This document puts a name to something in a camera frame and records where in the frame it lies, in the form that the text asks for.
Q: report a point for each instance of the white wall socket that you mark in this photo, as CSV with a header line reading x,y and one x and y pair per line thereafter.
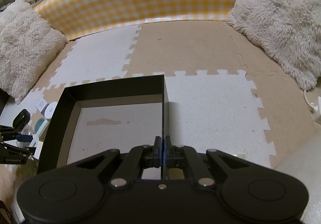
x,y
316,115

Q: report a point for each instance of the white round device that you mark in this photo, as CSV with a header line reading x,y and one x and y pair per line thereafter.
x,y
48,113

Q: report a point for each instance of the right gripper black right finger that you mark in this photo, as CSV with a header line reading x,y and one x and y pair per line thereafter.
x,y
188,160

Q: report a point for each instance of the black cardboard box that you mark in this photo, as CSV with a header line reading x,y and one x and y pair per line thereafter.
x,y
114,114

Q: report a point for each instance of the fluffy white pillow left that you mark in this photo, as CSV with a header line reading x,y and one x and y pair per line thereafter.
x,y
29,44

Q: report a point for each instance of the fluffy white pillow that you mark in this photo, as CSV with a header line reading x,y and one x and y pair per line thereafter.
x,y
287,30
29,44

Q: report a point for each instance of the white power adapter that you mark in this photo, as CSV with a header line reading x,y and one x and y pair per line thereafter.
x,y
41,105

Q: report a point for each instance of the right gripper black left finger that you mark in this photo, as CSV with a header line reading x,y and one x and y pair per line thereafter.
x,y
135,162

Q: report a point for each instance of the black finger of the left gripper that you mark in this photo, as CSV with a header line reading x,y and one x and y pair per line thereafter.
x,y
21,120

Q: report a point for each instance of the fluffy white pillow right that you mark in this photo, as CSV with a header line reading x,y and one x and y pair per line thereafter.
x,y
287,30

